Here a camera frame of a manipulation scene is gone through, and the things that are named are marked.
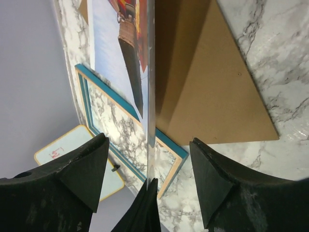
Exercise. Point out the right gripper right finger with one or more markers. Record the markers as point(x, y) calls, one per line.
point(235, 198)

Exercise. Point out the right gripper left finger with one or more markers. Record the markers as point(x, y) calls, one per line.
point(59, 196)

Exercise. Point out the blue wooden photo frame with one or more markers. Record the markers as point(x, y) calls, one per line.
point(107, 112)

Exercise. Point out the hot air balloon photo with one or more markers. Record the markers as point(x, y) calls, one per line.
point(118, 35)

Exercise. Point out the clear acrylic sheet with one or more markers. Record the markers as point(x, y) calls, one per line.
point(151, 92)

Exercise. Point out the brown cardboard backing board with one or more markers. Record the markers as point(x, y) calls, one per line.
point(203, 88)

